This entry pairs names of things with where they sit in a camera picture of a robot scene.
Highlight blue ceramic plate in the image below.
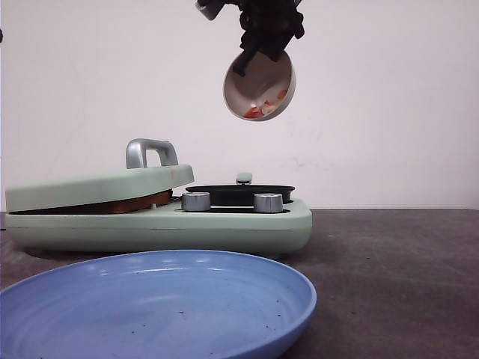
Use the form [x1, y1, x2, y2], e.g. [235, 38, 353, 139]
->
[1, 250, 317, 358]

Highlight white bread slice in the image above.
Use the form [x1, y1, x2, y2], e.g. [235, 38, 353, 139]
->
[13, 189, 173, 215]

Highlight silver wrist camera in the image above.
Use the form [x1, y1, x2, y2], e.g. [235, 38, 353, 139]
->
[195, 0, 225, 21]

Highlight black round frying pan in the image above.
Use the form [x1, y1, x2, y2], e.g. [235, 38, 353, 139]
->
[186, 184, 296, 206]

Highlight silver control knob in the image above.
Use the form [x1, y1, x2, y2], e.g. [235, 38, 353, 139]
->
[253, 193, 284, 214]
[181, 191, 211, 212]

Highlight right silver control knob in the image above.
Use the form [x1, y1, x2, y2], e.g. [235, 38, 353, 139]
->
[253, 193, 284, 214]

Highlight left silver control knob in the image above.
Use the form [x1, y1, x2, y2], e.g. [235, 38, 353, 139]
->
[181, 191, 211, 212]

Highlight mint green breakfast maker base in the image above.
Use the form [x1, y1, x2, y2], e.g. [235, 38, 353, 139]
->
[4, 172, 314, 260]

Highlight beige ceramic bowl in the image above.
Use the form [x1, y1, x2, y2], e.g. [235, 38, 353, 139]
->
[223, 52, 296, 121]

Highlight orange shrimp pieces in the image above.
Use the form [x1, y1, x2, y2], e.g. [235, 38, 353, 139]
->
[242, 89, 287, 120]

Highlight breakfast maker hinged lid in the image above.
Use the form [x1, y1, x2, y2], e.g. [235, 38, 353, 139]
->
[5, 138, 194, 213]

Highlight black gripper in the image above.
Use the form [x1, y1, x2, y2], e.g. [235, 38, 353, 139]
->
[224, 0, 305, 77]

